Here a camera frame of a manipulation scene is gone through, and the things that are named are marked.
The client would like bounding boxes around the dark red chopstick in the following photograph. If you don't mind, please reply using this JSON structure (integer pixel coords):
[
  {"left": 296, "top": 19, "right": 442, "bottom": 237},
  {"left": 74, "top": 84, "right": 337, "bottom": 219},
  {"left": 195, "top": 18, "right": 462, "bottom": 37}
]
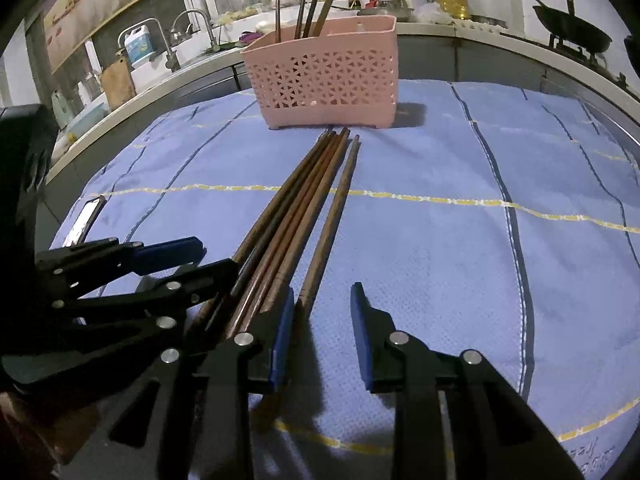
[{"left": 189, "top": 129, "right": 336, "bottom": 334}]

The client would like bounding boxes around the blue detergent jug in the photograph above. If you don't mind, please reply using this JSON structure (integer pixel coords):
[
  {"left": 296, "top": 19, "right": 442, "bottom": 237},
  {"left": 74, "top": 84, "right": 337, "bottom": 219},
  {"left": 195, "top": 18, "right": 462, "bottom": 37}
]
[{"left": 124, "top": 25, "right": 155, "bottom": 67}]

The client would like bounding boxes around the wooden cutting board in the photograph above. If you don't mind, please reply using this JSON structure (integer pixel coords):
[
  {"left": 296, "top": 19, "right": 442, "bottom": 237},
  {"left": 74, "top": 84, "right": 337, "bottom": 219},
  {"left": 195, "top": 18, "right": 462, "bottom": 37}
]
[{"left": 100, "top": 56, "right": 137, "bottom": 110}]

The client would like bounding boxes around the light brown chopstick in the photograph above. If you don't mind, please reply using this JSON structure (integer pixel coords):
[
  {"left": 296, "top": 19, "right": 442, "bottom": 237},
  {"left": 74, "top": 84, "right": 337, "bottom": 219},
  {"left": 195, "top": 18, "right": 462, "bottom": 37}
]
[{"left": 273, "top": 0, "right": 282, "bottom": 44}]

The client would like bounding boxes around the reddish brown chopstick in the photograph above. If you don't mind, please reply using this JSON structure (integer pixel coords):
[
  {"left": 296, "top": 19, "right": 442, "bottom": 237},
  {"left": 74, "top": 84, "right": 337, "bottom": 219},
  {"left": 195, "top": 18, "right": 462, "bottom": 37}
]
[{"left": 224, "top": 128, "right": 349, "bottom": 339}]

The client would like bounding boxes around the black wok with handle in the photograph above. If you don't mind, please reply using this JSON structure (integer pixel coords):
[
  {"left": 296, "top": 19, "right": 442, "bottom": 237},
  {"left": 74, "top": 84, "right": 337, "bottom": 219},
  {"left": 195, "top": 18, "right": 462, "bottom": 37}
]
[{"left": 533, "top": 0, "right": 612, "bottom": 56}]

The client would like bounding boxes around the chrome kitchen faucet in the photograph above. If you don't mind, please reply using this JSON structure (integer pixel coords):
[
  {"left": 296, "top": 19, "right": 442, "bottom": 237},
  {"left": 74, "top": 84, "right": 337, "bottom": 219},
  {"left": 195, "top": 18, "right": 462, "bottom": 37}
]
[{"left": 117, "top": 18, "right": 181, "bottom": 72}]

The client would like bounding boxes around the pink perforated utensil basket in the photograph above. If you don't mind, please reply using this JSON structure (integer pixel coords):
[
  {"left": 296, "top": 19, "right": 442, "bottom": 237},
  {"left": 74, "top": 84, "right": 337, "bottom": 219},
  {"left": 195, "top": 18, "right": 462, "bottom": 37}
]
[{"left": 242, "top": 15, "right": 398, "bottom": 129}]

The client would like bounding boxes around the blue checked table cloth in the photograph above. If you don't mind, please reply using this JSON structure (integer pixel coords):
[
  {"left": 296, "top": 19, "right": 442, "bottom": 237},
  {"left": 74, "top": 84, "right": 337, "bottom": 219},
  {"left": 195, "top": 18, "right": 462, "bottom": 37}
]
[{"left": 51, "top": 80, "right": 639, "bottom": 479}]

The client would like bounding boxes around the smartphone with lit screen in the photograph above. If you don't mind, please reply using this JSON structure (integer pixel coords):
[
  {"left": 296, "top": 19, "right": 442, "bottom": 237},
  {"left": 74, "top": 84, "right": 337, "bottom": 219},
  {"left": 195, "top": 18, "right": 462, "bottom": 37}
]
[{"left": 63, "top": 195, "right": 106, "bottom": 247}]

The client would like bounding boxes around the black lidded wok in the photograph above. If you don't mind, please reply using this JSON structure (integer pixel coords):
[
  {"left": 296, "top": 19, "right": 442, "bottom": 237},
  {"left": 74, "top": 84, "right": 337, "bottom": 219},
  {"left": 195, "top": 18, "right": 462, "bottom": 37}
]
[{"left": 624, "top": 35, "right": 640, "bottom": 64}]

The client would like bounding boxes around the dark blue chopstick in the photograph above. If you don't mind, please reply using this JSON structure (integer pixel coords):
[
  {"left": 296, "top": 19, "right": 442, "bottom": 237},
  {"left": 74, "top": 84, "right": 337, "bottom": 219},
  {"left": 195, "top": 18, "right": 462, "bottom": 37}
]
[{"left": 298, "top": 136, "right": 360, "bottom": 321}]

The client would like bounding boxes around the person's left hand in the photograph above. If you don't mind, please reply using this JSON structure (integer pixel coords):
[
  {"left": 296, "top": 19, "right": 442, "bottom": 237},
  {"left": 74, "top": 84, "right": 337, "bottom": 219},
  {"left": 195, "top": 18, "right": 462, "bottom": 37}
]
[{"left": 1, "top": 392, "right": 102, "bottom": 464}]

